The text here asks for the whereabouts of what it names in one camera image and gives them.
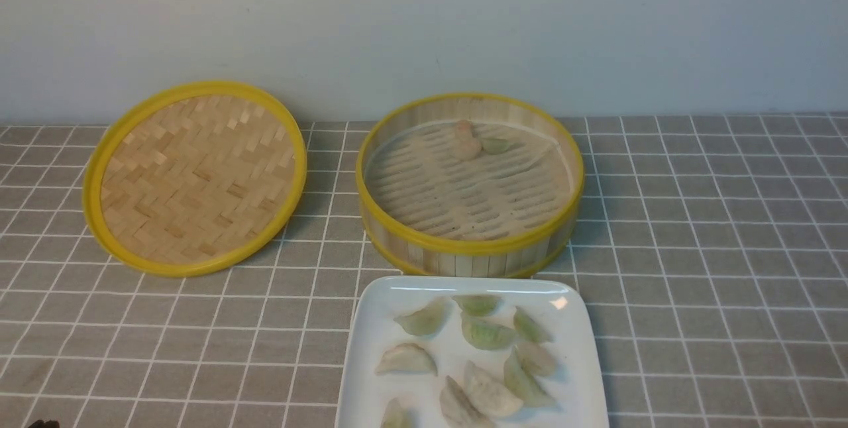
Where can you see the green dumpling plate top left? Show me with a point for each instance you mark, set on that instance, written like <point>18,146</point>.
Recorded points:
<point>426,321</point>

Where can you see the pale dumpling plate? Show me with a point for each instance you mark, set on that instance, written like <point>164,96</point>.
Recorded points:
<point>535,359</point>
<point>407,358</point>

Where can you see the yellow rimmed bamboo steamer basket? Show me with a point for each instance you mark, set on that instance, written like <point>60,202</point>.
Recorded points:
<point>498,216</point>

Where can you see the green dumpling plate top right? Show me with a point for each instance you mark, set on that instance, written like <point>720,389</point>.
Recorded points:
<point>530,329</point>

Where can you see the white dumpling plate bottom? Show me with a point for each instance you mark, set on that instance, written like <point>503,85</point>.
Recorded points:
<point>456,408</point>

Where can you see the yellow rimmed bamboo steamer lid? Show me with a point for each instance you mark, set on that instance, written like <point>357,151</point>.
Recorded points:
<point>195,179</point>

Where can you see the white square plate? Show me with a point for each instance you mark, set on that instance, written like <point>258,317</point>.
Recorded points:
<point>577,385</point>

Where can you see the white dumpling plate lower centre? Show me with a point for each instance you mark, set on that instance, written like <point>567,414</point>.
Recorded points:
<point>488,395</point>

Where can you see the white dumpling plate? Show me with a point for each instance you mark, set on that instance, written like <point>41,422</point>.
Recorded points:
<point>456,408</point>
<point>488,395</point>

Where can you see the green dumpling plate lower right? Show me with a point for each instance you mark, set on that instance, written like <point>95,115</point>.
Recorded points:
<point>524,386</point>

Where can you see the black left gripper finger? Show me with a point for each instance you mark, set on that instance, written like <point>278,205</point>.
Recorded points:
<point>44,424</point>

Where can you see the pale dumpling plate right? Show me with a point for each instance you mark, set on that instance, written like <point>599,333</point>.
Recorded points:
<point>535,359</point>

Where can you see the green dumpling plate bottom left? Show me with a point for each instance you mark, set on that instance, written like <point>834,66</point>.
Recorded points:
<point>396,416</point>

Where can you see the green dumpling plate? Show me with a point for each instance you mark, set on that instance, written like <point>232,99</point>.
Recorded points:
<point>480,305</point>
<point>524,386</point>
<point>530,329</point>
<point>426,321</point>
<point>396,416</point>
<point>486,335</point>

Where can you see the green dumpling in steamer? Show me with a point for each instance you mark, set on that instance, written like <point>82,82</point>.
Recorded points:
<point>495,145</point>

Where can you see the grey checked tablecloth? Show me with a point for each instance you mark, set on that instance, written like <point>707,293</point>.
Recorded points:
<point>710,252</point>

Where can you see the pale dumpling plate left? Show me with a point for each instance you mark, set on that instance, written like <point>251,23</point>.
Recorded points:
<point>407,358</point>

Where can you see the green dumpling plate top centre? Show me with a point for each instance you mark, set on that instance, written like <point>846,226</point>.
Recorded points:
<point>480,305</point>

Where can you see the pink dumpling in steamer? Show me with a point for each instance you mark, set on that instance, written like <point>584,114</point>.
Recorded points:
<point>466,146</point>

